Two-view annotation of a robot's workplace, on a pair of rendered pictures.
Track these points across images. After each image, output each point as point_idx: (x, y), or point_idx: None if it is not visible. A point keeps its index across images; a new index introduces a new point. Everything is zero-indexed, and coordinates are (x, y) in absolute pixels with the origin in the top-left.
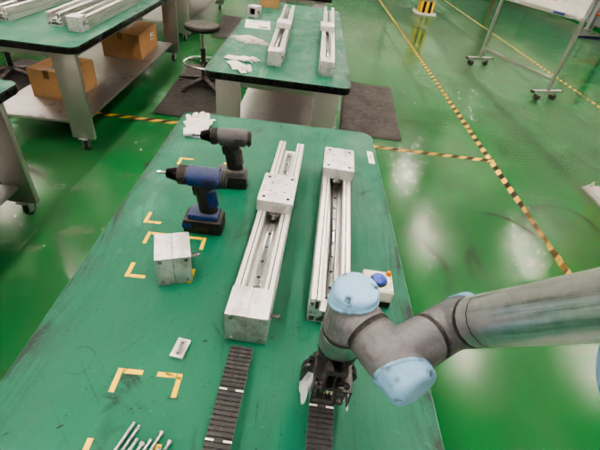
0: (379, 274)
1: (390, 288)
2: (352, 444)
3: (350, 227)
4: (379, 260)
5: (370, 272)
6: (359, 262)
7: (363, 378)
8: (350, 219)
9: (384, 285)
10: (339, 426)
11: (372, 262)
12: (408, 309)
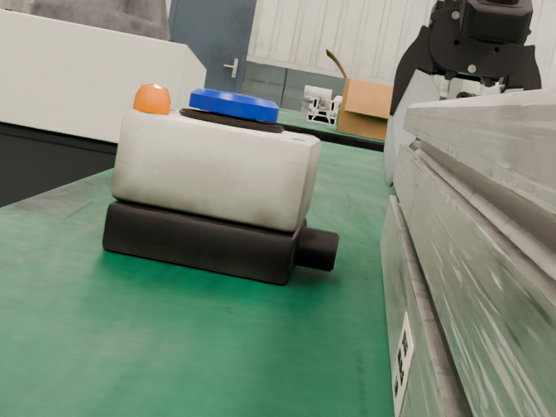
0: (229, 93)
1: (173, 109)
2: (354, 197)
3: (463, 103)
4: (34, 313)
5: (266, 133)
6: (255, 338)
7: (313, 208)
8: (484, 102)
9: (206, 111)
10: (384, 206)
11: (124, 315)
12: (30, 207)
